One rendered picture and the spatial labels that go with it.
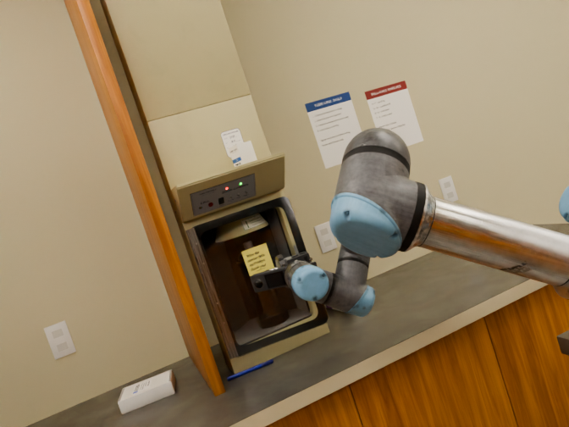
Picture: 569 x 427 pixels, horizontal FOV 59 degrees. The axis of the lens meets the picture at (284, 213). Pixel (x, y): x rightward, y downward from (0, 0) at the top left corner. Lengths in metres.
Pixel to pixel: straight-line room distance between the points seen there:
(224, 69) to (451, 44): 1.27
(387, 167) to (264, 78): 1.31
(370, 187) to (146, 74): 0.91
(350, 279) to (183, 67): 0.79
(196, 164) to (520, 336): 1.07
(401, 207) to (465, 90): 1.76
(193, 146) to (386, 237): 0.84
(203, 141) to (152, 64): 0.25
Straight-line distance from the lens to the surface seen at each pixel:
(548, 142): 2.78
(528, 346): 1.69
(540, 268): 0.89
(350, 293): 1.15
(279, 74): 2.09
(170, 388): 1.60
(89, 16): 1.48
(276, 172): 1.46
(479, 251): 0.85
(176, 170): 1.48
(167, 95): 1.52
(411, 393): 1.47
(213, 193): 1.41
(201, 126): 1.51
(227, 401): 1.40
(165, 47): 1.56
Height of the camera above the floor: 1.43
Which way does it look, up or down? 4 degrees down
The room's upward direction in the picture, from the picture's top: 18 degrees counter-clockwise
